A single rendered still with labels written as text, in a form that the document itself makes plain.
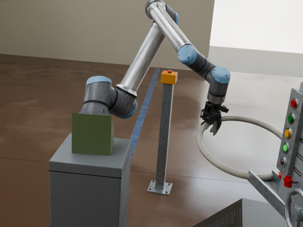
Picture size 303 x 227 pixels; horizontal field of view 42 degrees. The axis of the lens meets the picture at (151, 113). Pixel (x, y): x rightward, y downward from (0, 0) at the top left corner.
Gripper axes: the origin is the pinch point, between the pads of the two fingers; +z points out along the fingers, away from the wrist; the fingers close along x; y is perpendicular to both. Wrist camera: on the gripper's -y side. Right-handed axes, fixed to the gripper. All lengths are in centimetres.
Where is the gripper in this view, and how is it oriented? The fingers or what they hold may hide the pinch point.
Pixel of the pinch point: (211, 130)
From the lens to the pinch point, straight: 214.2
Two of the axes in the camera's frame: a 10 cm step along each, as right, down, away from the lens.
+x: 5.9, 5.0, -6.3
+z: -1.0, 8.2, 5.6
